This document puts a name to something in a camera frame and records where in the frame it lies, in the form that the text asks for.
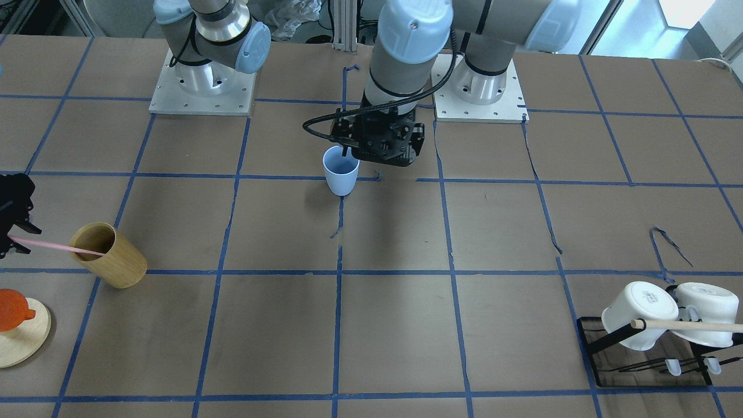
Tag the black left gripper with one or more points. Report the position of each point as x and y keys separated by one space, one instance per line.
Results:
x=346 y=129

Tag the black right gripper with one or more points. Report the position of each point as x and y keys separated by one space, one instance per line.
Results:
x=15 y=200

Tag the pink chopstick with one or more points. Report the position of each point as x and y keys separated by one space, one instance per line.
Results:
x=62 y=247

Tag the light blue plastic cup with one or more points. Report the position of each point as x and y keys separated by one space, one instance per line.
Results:
x=340 y=173

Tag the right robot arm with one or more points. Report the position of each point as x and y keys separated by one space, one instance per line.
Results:
x=204 y=37

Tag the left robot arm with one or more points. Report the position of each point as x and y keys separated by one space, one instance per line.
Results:
x=425 y=44

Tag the bamboo chopstick holder cup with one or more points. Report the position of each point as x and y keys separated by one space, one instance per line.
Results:
x=118 y=262

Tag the white cup on rack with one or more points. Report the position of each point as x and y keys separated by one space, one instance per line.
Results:
x=713 y=304
x=639 y=300

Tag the orange mug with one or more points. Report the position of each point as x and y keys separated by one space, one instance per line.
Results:
x=15 y=309

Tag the wooden mug tree stand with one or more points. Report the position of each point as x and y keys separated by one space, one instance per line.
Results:
x=22 y=342

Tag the wooden dowel stick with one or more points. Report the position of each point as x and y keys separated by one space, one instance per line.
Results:
x=642 y=324

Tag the black wire cup rack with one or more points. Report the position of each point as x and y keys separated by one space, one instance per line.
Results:
x=671 y=362

